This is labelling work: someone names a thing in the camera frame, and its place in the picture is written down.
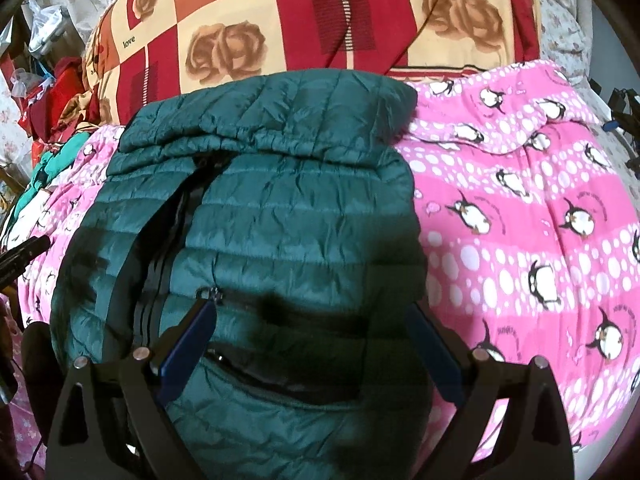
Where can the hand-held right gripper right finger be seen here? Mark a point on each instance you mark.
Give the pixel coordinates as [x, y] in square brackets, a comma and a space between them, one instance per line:
[435, 350]

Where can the green quilted jacket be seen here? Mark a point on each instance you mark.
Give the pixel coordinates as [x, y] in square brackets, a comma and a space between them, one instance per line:
[300, 210]

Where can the white floral pillow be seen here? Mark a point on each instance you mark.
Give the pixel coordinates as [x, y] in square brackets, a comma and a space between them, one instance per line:
[560, 20]

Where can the red rose patterned quilt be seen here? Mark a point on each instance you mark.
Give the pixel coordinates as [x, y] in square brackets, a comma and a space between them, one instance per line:
[300, 10]

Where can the white plastic bag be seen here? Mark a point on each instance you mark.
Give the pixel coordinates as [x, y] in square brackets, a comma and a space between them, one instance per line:
[47, 30]

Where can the pink penguin blanket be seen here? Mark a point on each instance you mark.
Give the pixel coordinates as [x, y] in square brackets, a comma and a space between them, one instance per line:
[525, 210]

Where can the teal garment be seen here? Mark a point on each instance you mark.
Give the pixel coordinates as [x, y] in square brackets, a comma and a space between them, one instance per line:
[75, 149]

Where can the clear plastic bag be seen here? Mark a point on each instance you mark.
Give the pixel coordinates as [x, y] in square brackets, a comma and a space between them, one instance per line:
[25, 82]

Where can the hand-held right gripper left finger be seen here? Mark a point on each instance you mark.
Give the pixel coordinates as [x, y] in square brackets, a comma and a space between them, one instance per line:
[187, 350]

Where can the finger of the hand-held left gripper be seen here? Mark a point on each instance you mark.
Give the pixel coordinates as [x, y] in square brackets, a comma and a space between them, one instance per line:
[25, 257]

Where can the red clothing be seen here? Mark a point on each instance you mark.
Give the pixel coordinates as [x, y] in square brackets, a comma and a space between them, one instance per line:
[60, 90]

